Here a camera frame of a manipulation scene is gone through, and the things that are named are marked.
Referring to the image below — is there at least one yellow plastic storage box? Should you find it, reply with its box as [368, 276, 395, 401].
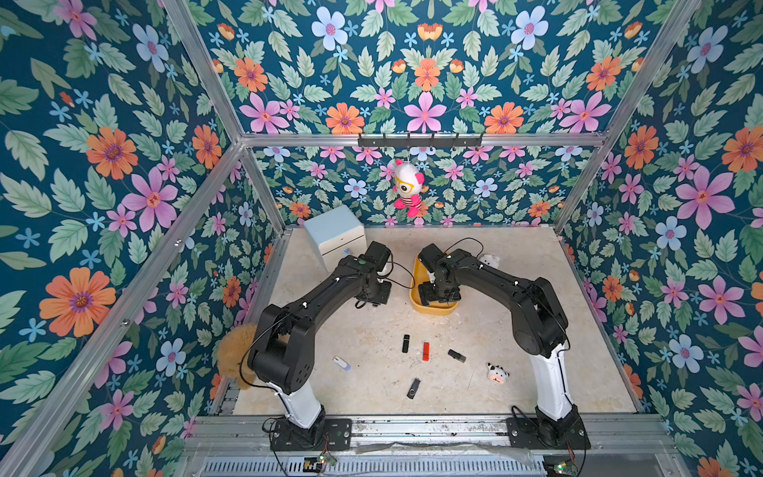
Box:
[409, 258, 458, 317]

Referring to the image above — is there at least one dark grey usb flash drive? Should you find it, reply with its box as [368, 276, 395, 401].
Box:
[448, 349, 467, 363]

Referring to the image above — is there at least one white usb flash drive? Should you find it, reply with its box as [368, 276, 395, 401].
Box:
[333, 356, 352, 371]

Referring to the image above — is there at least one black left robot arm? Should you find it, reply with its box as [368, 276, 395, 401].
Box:
[242, 242, 393, 431]

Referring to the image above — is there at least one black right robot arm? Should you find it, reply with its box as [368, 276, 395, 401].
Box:
[418, 244, 574, 423]

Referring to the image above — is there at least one black swivel usb flash drive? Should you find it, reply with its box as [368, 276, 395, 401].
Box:
[407, 378, 421, 399]

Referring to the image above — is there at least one white plush sheep toy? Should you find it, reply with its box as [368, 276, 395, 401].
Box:
[479, 254, 501, 268]

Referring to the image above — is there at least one light blue mini drawer cabinet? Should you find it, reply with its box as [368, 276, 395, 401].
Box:
[304, 205, 368, 272]

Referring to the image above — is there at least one small cow figurine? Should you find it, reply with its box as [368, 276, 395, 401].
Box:
[487, 363, 510, 385]

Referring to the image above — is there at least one pink white doll toy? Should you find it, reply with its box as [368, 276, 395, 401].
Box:
[393, 159, 424, 218]

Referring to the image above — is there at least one brown teddy bear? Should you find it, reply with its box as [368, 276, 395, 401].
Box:
[218, 324, 258, 390]

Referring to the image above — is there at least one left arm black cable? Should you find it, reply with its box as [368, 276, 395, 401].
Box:
[386, 259, 416, 291]

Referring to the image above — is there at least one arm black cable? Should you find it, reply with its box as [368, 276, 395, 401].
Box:
[386, 259, 416, 291]
[443, 237, 485, 258]

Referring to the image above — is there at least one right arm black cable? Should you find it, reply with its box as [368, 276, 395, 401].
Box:
[443, 237, 485, 258]

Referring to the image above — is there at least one black hook rail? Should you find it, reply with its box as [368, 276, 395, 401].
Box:
[357, 133, 484, 149]

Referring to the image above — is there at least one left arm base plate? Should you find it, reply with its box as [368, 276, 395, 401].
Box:
[266, 417, 353, 451]

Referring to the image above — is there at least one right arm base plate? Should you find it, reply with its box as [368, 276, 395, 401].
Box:
[506, 417, 591, 451]

